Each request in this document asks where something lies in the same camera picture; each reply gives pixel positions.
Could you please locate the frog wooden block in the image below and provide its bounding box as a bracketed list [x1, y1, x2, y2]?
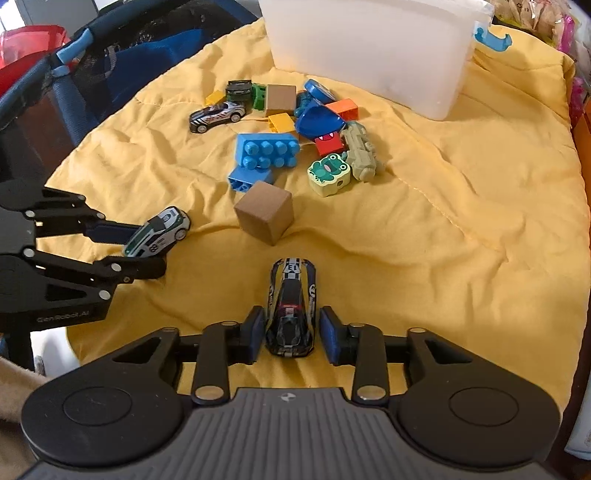
[307, 152, 350, 198]

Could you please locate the red printed toy brick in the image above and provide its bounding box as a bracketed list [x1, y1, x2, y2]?
[314, 130, 347, 157]

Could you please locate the dark green toy car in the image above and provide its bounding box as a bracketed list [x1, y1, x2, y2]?
[225, 79, 254, 101]

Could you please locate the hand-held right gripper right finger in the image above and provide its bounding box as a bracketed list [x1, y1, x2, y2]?
[320, 305, 476, 407]

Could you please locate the white plastic bin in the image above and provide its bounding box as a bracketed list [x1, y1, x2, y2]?
[257, 0, 513, 121]

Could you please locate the red plastic container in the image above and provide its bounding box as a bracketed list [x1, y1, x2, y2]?
[0, 25, 70, 97]

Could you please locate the black striped toy car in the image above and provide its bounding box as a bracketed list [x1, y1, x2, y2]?
[264, 257, 319, 358]

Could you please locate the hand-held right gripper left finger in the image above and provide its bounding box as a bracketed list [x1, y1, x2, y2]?
[108, 305, 266, 407]

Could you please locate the teal toy figure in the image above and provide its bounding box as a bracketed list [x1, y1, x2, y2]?
[294, 91, 315, 121]

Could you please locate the bag of wooden blocks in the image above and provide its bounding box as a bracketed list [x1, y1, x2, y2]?
[492, 0, 578, 47]

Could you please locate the large blue toy brick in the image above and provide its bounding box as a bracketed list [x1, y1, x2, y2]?
[235, 133, 303, 169]

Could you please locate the olive toy vehicle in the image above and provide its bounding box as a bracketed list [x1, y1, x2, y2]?
[339, 121, 389, 183]

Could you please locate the yellow blanket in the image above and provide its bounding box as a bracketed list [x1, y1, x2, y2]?
[46, 18, 587, 411]

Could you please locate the orange toy brick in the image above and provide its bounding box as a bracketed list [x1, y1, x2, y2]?
[324, 98, 360, 121]

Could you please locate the small blue toy brick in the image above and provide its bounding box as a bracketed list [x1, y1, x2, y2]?
[227, 165, 274, 193]

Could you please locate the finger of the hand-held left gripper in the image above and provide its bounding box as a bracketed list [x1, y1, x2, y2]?
[0, 182, 148, 247]
[21, 249, 167, 301]

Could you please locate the white red-striped toy car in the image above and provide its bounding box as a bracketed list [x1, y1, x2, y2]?
[188, 100, 246, 134]

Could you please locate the blue mesh playpen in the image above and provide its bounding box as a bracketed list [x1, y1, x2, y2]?
[0, 9, 259, 365]

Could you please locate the pink plastic toy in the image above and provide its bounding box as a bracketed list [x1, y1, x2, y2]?
[556, 14, 591, 125]

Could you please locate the wooden cube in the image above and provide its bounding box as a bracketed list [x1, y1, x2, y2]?
[233, 181, 295, 246]
[264, 84, 297, 116]

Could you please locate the blue square toy plate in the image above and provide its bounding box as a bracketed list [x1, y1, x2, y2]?
[294, 104, 348, 141]

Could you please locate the beige cloth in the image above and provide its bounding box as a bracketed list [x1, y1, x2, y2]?
[0, 355, 51, 480]

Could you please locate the green and white toy car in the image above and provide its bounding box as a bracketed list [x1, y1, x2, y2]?
[122, 206, 191, 258]

